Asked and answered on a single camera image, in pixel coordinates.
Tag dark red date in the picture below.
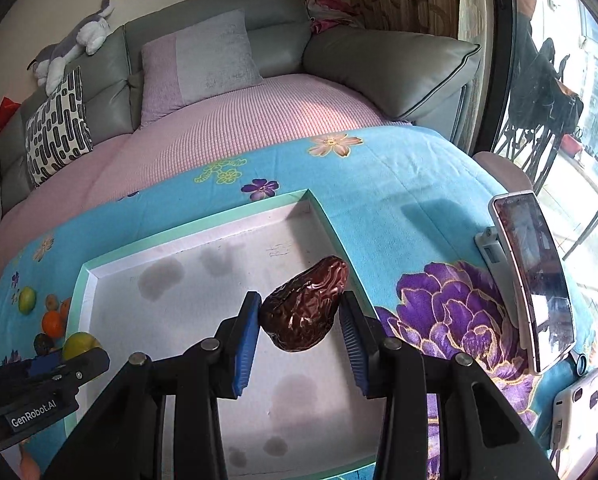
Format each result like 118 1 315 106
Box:
258 256 349 352
34 333 54 356

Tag round green apple-like fruit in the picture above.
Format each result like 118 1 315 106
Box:
62 332 101 361

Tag orange tangerine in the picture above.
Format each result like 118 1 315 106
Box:
60 297 72 323
41 311 66 339

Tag oval green jujube fruit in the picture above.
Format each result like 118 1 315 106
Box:
18 286 37 315

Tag brown longan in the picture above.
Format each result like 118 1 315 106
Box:
44 294 60 311

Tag person's left hand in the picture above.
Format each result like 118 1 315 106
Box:
19 446 41 480

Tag teal shallow tray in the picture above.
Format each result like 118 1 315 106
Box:
67 190 384 479

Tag white phone stand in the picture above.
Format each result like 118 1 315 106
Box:
474 226 519 328

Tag smartphone on stand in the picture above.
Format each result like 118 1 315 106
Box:
489 191 576 375

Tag white power bank device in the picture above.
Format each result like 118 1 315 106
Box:
550 368 598 450

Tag pink sofa seat cover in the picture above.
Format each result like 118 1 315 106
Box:
0 74 389 277

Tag grey sofa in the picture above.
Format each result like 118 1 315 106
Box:
0 0 480 220

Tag black white patterned cushion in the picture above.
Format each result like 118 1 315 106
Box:
25 66 93 188

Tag pink and grey cushion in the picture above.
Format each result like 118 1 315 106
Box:
141 9 262 127

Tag red bag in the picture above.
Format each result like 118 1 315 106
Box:
0 96 20 133

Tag pink floral cloth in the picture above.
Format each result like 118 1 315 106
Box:
303 0 364 36

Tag grey white plush toy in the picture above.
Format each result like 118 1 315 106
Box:
27 0 114 96

